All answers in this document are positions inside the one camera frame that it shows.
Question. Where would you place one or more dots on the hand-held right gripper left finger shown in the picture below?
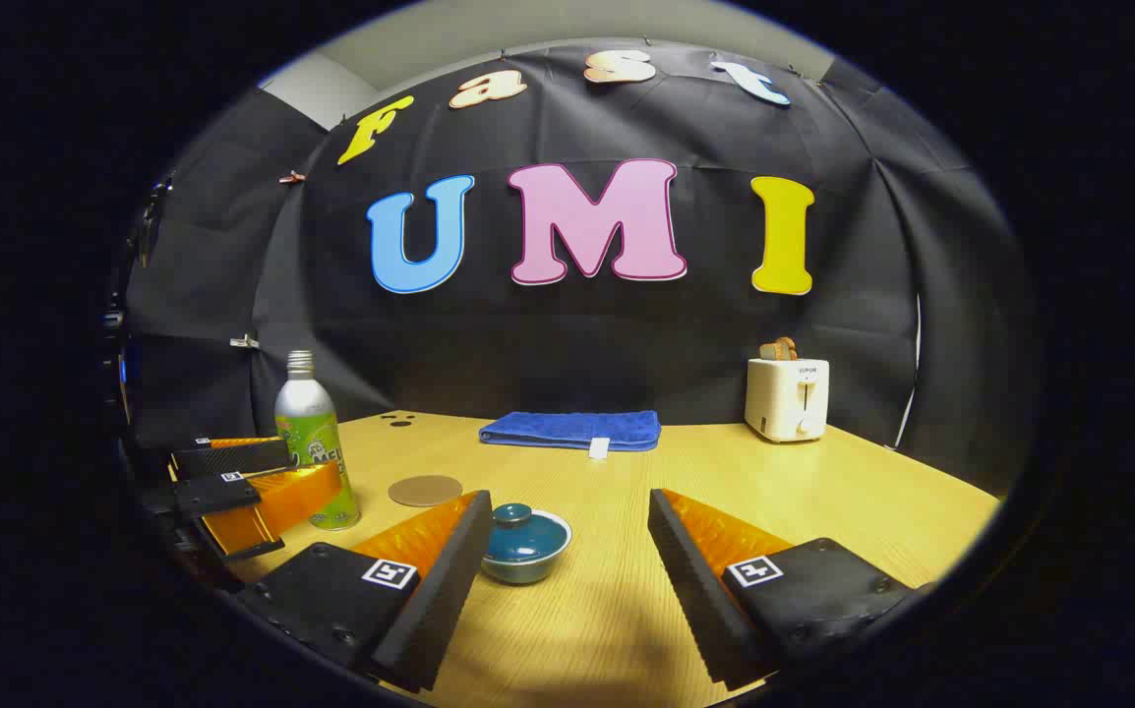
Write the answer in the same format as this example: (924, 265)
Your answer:
(445, 600)

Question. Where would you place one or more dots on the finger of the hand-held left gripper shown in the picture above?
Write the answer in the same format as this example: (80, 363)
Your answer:
(213, 495)
(233, 458)

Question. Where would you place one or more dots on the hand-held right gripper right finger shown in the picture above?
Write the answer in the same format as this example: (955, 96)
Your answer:
(690, 590)

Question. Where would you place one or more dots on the green label metal water bottle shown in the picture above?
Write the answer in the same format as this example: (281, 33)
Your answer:
(304, 408)

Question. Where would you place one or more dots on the blue teacup lid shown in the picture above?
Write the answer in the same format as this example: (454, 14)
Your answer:
(528, 536)

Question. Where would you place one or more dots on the round cork coaster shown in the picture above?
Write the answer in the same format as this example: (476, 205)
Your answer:
(425, 490)

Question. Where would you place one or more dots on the silver clip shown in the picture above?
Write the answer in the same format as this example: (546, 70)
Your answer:
(245, 341)

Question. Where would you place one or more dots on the folded blue towel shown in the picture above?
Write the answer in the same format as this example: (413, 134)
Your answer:
(572, 430)

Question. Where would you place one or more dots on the white toaster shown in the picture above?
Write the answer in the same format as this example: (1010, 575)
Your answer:
(784, 403)

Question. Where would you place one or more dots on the toast slice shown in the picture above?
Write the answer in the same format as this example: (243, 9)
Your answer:
(779, 349)

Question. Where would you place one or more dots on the black backdrop cloth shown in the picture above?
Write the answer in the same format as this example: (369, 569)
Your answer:
(577, 344)

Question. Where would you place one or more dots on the copper clip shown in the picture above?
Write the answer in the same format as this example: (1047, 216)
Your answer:
(292, 177)

